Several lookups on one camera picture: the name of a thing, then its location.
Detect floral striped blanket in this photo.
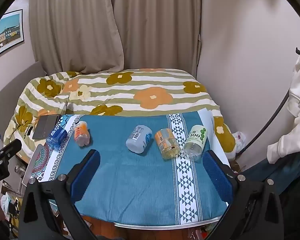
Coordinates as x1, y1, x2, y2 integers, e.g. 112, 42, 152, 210
4, 68, 237, 160

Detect white hoodie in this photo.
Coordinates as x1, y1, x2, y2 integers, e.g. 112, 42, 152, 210
267, 52, 300, 165

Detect blue label water bottle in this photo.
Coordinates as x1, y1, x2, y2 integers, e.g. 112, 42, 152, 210
46, 123, 68, 151

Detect beige curtain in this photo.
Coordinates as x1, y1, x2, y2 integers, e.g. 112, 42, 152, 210
29, 0, 127, 76
107, 0, 202, 78

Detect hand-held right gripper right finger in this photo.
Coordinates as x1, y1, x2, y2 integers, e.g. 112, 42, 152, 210
202, 150, 284, 240

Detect orange label yellow drink bottle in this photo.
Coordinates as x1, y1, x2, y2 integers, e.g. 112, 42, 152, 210
154, 128, 181, 160

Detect blue patterned tablecloth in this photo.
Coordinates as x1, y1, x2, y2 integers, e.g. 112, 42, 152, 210
30, 109, 229, 227

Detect blue jeans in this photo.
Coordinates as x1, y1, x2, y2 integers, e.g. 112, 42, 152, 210
241, 152, 300, 196

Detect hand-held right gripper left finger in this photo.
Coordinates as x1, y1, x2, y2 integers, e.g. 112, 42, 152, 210
19, 149, 102, 240

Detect white grey label bottle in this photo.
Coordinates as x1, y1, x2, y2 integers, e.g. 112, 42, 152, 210
126, 125, 153, 154

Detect black curved rod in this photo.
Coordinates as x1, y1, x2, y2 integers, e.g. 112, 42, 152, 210
236, 89, 290, 155

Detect white plastic bag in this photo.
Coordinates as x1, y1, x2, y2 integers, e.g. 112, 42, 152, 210
232, 131, 247, 153

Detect mandala patterned pad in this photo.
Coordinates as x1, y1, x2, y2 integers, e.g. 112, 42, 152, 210
22, 144, 52, 182

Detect silver door handle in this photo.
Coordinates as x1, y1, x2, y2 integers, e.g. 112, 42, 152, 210
14, 164, 27, 176

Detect framed wall poster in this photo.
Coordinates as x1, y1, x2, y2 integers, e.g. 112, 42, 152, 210
0, 9, 24, 61

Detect grey laptop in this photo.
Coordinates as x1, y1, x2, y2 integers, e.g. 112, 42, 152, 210
32, 95, 70, 140

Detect small orange label bottle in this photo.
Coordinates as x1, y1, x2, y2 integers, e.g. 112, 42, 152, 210
73, 121, 91, 147

